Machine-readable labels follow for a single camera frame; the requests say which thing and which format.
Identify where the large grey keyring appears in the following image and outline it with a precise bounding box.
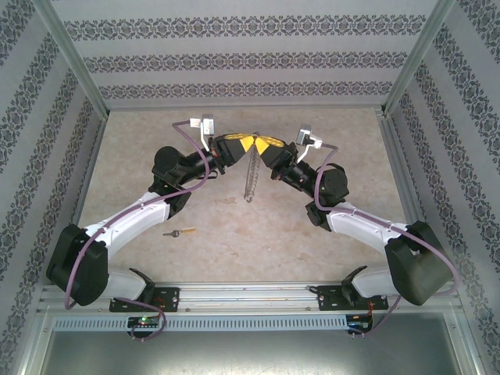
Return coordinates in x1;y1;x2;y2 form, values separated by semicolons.
242;132;263;203

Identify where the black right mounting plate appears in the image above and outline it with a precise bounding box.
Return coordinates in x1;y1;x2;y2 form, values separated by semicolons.
316;284;390;313

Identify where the black mounting plate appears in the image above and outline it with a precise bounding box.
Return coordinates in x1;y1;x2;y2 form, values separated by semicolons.
316;284;390;313
109;287;180;313

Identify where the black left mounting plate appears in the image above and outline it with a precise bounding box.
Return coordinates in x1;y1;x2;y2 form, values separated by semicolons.
109;287;180;313

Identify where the right circuit board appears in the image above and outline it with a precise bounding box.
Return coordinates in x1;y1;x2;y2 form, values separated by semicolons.
348;314;374;333

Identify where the circuit board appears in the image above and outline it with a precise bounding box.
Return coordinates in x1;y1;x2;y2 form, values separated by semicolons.
348;314;374;333
127;316;161;328

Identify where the left circuit board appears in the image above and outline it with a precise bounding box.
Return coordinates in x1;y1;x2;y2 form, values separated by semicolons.
127;316;161;328

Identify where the grey metal sheet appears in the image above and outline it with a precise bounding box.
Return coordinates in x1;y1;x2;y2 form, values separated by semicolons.
38;330;480;375

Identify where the aluminium side rail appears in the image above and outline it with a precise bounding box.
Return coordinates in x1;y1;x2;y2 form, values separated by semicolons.
375;109;460;284
52;115;109;284

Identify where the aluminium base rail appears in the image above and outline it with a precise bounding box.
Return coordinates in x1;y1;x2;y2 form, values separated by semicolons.
37;281;461;316

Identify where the aluminium frame post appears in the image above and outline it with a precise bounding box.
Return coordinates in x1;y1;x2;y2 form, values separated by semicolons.
382;0;458;117
33;0;109;118

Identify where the slotted grey cable duct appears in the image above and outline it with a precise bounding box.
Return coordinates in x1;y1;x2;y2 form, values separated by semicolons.
52;314;348;331

